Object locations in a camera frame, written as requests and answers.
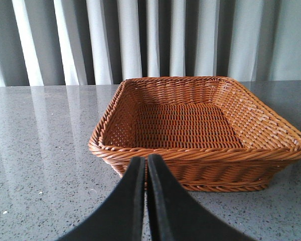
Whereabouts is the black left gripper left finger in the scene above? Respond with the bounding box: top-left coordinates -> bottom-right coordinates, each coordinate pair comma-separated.
59,157 -> 145,240

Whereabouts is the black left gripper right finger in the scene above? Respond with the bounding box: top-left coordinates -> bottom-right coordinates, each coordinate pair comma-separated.
147,154 -> 252,240

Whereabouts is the brown wicker basket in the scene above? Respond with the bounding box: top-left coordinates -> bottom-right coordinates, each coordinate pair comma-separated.
88,76 -> 301,192

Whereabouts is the grey pleated curtain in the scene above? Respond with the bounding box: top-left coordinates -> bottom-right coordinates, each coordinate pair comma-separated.
0,1 -> 301,86

